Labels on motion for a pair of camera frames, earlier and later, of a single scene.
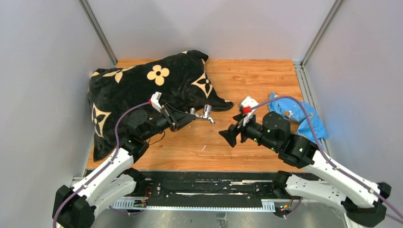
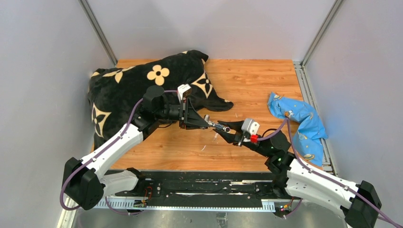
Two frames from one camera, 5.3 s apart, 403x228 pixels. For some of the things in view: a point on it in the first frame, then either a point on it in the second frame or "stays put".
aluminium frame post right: x=321 y=31 stays put
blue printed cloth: x=292 y=109 stays put
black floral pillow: x=181 y=79 stays put
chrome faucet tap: x=207 y=109 → x=226 y=129
